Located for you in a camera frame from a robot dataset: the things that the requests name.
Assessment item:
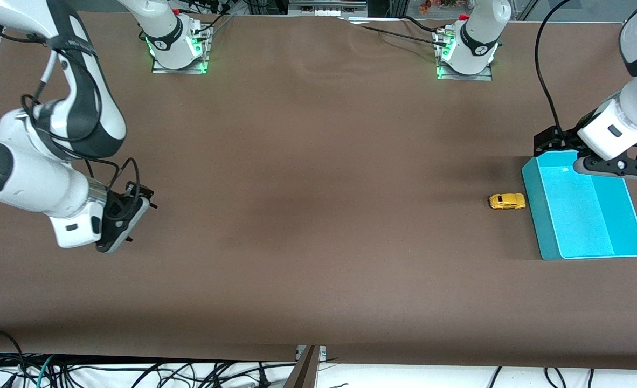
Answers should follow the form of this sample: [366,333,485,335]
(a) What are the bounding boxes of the brown table cover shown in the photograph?
[0,10,637,370]

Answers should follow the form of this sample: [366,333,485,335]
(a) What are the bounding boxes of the yellow toy beetle car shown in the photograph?
[489,193,527,211]

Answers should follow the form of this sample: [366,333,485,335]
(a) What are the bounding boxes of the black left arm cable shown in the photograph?
[534,0,573,135]

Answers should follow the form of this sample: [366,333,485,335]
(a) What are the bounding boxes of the silver metal bracket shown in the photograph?
[296,345,327,361]

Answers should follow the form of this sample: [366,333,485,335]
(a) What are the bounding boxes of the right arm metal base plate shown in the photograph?
[151,24,211,74]

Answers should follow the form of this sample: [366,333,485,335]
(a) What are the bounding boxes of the black looped floor cable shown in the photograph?
[0,328,27,372]

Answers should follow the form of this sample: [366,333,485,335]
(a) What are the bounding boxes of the long black base cable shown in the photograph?
[338,18,449,48]

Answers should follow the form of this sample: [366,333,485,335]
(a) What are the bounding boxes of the cyan plastic bin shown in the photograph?
[521,150,637,261]

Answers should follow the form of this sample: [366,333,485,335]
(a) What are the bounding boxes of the short black base cable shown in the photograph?
[401,15,448,34]

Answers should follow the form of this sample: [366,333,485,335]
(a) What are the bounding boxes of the white device with ports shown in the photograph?
[288,0,369,18]

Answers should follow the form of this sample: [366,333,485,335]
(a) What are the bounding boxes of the dark metal post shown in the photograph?
[282,345,320,388]

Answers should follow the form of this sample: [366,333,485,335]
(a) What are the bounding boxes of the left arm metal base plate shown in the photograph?
[436,30,494,81]

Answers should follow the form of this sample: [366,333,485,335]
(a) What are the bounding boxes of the teal floor cable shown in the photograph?
[36,355,56,388]

